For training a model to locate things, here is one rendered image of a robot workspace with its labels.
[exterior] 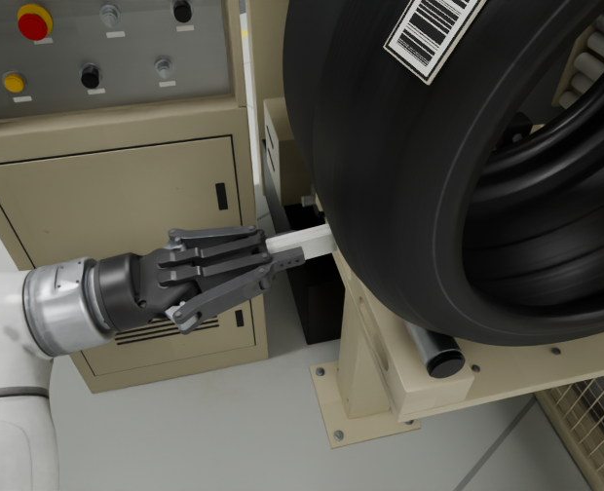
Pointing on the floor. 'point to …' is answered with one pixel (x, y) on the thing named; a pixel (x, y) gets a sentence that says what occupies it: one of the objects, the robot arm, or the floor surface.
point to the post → (358, 370)
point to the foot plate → (341, 432)
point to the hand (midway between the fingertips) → (302, 245)
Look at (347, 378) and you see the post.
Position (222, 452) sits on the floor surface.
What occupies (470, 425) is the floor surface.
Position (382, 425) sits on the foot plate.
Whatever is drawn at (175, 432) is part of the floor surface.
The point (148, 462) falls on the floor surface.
